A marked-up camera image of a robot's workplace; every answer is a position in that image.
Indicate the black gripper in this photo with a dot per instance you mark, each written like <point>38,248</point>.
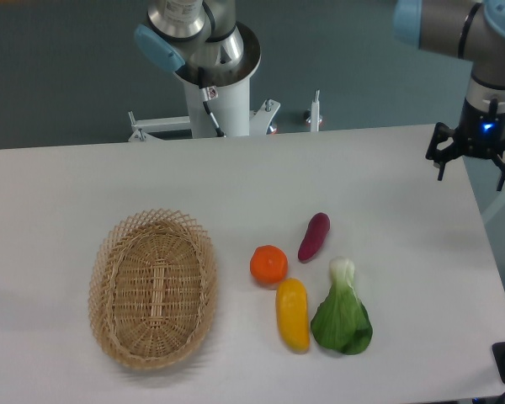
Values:
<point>481,136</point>

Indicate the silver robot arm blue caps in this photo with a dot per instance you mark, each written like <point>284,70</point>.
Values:
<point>214,56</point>

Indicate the yellow mango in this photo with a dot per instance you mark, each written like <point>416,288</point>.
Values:
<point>291,307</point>

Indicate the purple sweet potato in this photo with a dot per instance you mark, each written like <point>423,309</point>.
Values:
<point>315,236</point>

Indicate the green bok choy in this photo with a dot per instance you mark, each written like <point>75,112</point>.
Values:
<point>341,322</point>

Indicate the orange tangerine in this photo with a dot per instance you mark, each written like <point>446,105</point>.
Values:
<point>268,264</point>

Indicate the oval woven wicker basket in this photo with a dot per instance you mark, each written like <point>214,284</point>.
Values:
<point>153,291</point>

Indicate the white pedestal base frame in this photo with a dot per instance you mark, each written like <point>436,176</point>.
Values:
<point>260,122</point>

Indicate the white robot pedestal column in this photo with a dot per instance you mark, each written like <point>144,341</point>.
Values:
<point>233,100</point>

